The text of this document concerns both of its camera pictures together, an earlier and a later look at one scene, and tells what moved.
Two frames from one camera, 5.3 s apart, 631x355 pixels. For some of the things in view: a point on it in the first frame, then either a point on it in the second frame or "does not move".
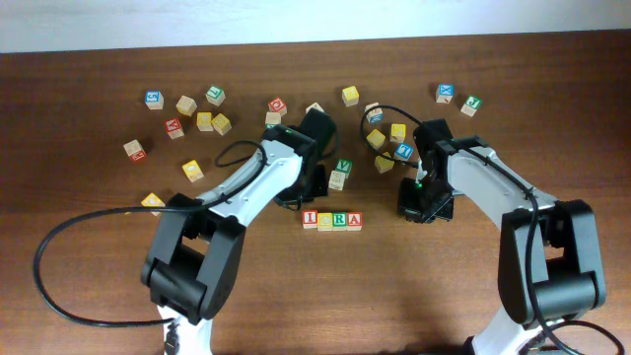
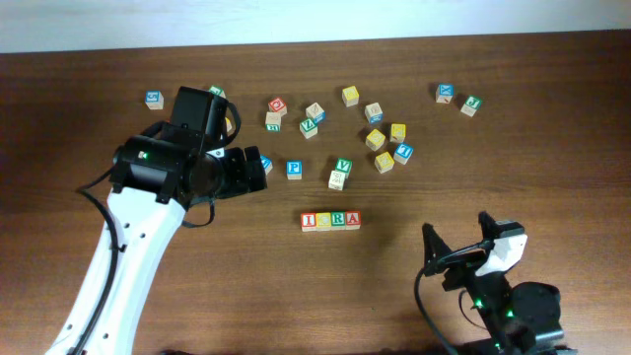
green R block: [339, 220] does not move
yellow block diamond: [376, 138] does not move
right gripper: [413, 210] to [466, 265]
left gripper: [320, 189] to [243, 181]
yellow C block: [324, 221] does not move
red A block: [355, 221] does not move
